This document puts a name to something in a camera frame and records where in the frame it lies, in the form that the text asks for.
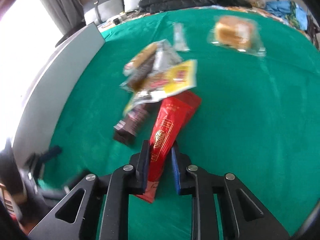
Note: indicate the silver foil packet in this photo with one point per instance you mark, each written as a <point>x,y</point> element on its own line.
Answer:
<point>165,56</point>

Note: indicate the yellow snack packet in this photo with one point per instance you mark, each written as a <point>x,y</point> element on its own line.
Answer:
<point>161,85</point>

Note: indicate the dark chocolate snack packet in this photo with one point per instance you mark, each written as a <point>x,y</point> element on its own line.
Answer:
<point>125,131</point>

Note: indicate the white cardboard box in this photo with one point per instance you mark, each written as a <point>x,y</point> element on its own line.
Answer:
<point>51,89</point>

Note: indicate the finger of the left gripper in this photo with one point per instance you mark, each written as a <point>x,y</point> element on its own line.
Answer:
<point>50,154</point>
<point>58,193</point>

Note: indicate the packaged sliced bread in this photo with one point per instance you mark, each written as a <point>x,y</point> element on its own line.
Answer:
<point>238,33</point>

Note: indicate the dark brown snack bar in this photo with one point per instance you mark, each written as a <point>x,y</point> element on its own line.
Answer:
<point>135,80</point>

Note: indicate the red snack packet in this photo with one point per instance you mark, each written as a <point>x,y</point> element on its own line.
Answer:
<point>174,113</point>

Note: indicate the grey curtain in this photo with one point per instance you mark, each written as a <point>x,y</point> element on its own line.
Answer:
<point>66,14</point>

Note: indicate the blue green clothes pile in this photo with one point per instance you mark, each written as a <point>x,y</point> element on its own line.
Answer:
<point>289,11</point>

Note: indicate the grey pillow far left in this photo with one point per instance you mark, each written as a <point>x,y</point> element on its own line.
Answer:
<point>99,11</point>

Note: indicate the green satin cloth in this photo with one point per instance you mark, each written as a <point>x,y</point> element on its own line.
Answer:
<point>259,116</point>

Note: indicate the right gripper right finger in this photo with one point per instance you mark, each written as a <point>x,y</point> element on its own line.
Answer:
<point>222,206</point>

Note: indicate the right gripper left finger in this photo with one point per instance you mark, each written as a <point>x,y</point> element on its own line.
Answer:
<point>97,207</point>

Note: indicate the small clear narrow packet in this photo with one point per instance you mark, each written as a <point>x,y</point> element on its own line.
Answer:
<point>180,43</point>

